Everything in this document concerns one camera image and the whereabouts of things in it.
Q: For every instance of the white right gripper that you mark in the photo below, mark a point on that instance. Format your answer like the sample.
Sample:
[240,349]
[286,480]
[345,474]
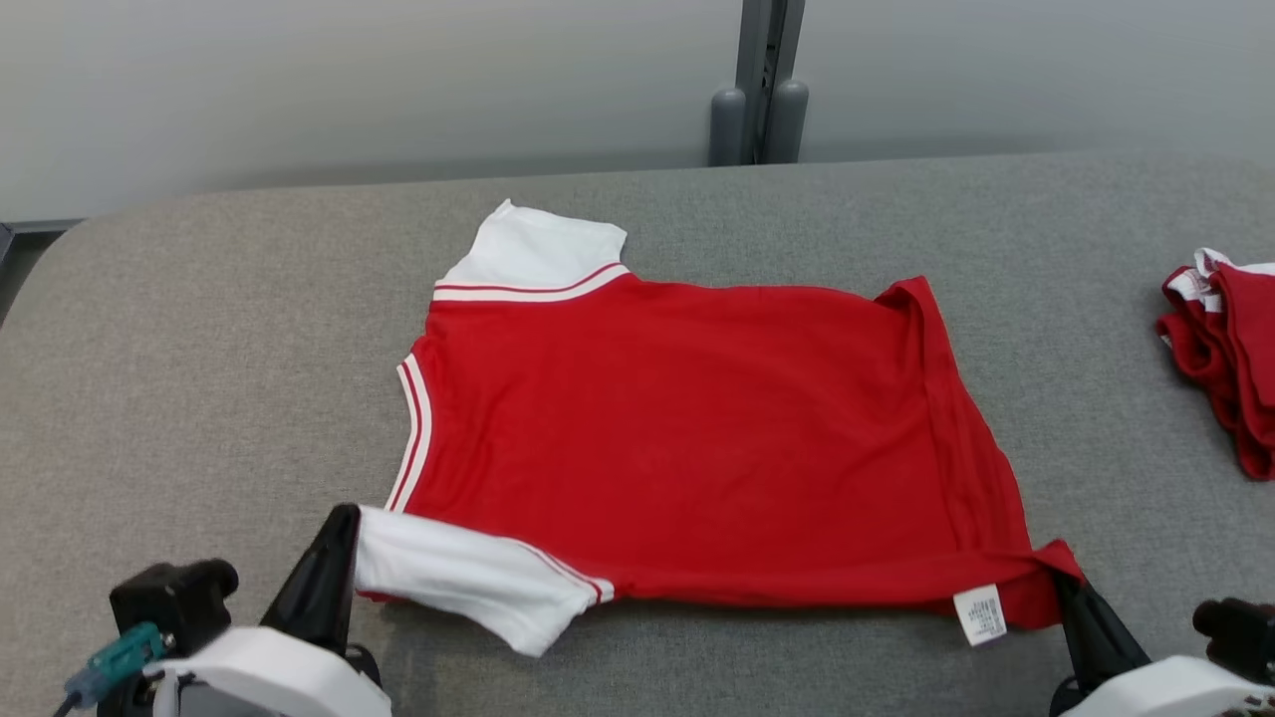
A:
[1175,692]

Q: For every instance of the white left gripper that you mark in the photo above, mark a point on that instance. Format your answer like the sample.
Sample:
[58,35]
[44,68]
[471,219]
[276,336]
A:
[269,682]

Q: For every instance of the red shorts white waistband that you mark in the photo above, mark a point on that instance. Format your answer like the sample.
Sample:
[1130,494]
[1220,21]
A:
[1235,349]

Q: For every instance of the red shirt white sleeves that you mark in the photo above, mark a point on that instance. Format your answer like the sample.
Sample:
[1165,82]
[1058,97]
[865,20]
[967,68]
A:
[677,428]

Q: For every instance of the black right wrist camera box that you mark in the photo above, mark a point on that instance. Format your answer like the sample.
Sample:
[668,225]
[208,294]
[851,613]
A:
[1240,632]

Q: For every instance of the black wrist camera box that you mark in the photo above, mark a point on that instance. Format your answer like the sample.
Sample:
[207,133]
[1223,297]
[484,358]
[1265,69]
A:
[1240,632]
[174,597]

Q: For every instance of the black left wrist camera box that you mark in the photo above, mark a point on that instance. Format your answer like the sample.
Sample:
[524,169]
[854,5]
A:
[174,597]

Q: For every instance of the grey metal post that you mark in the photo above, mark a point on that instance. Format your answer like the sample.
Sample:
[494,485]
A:
[727,129]

